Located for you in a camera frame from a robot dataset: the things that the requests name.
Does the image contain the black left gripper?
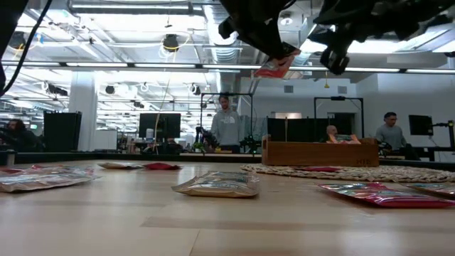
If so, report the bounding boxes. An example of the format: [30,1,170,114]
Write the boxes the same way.
[218,0,301,60]

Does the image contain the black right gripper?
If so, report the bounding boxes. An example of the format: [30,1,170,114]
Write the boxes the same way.
[306,0,402,76]

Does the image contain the wooden divided tea box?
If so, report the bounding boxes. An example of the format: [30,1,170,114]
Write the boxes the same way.
[261,134,380,167]

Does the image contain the round woven placemat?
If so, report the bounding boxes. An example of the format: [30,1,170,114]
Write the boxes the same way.
[240,163,455,183]

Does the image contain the person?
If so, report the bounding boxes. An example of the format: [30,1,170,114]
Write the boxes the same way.
[375,112,422,161]
[210,95,246,154]
[319,124,338,143]
[0,119,46,153]

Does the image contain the black divider panel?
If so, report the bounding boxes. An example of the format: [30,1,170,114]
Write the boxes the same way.
[267,117,356,143]

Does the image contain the long white light strip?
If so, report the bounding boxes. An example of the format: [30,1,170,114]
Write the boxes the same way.
[0,60,455,75]

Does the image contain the black computer monitor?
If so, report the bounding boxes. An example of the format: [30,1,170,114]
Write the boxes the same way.
[138,112,182,139]
[408,114,434,137]

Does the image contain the white building column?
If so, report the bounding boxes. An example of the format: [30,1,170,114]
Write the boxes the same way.
[68,70,99,152]

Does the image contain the black cabinet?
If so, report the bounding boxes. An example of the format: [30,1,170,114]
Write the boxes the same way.
[43,111,83,153]

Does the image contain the silver spiral air duct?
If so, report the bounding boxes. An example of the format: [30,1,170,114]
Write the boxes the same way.
[204,3,246,94]

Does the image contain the black metal frame stand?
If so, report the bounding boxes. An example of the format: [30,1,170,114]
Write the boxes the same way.
[200,92,255,154]
[314,95,365,143]

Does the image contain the black round camera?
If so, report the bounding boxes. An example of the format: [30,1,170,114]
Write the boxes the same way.
[162,33,181,53]

